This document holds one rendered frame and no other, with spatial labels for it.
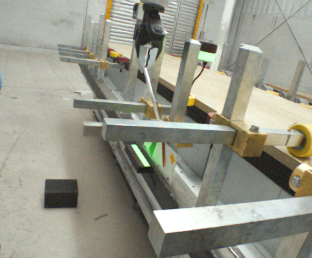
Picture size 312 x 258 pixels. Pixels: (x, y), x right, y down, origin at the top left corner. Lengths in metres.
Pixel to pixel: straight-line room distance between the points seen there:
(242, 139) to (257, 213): 0.26
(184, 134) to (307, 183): 0.22
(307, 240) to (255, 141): 0.20
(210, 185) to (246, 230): 0.37
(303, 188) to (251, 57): 0.27
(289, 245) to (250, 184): 0.40
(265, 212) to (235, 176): 0.61
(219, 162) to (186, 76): 0.29
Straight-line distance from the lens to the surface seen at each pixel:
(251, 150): 0.56
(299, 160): 0.71
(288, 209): 0.34
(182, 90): 0.80
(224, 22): 2.43
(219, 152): 0.62
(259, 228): 0.31
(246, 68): 0.58
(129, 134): 0.46
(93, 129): 0.72
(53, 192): 1.76
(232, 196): 0.94
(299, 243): 0.49
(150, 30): 0.83
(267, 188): 0.83
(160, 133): 0.48
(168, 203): 0.80
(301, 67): 1.92
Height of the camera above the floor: 1.11
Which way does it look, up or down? 19 degrees down
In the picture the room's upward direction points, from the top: 11 degrees clockwise
